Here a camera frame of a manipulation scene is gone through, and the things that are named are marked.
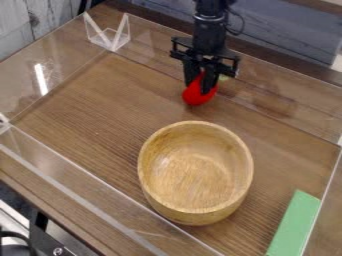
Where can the clear acrylic corner bracket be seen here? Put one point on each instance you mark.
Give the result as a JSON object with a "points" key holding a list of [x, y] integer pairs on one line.
{"points": [[108, 38]]}

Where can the black metal table bracket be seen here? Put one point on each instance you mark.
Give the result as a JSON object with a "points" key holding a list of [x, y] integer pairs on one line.
{"points": [[43, 244]]}

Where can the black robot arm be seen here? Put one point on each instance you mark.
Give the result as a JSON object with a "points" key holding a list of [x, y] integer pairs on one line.
{"points": [[213, 8]]}

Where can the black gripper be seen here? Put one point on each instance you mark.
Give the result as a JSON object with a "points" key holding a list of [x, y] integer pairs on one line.
{"points": [[205, 51]]}

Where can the red plush strawberry toy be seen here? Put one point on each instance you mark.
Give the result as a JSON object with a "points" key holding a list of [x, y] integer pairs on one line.
{"points": [[192, 95]]}

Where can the wooden bowl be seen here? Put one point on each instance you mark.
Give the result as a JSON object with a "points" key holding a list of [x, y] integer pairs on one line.
{"points": [[195, 170]]}

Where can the clear acrylic enclosure wall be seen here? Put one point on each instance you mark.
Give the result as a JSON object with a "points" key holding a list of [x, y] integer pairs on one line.
{"points": [[79, 106]]}

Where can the green tape strip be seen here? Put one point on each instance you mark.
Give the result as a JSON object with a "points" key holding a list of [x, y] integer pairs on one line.
{"points": [[295, 225]]}

